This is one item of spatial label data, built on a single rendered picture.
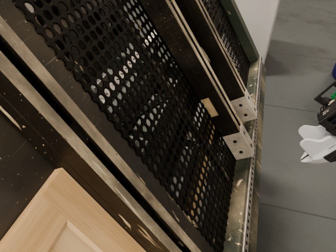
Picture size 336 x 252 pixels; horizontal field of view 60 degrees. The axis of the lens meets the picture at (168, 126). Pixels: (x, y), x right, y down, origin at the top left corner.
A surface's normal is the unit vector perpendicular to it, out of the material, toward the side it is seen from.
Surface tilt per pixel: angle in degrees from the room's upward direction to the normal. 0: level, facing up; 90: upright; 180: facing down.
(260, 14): 90
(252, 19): 90
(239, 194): 33
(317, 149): 93
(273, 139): 0
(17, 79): 57
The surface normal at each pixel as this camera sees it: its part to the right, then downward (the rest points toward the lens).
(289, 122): 0.00, -0.76
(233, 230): -0.52, -0.73
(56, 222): 0.81, -0.26
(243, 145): -0.27, 0.62
